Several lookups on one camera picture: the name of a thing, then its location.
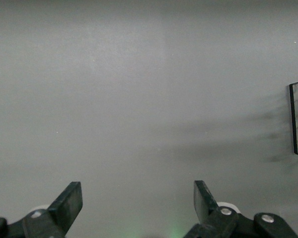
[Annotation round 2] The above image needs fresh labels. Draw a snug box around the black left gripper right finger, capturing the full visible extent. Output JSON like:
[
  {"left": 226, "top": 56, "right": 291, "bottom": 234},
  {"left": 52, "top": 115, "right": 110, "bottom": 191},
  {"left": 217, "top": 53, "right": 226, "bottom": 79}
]
[{"left": 183, "top": 180, "right": 298, "bottom": 238}]

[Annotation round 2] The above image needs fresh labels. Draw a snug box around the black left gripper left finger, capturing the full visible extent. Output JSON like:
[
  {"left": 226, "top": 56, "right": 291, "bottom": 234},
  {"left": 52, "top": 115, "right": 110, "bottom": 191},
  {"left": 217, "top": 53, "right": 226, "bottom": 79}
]
[{"left": 0, "top": 181, "right": 83, "bottom": 238}]

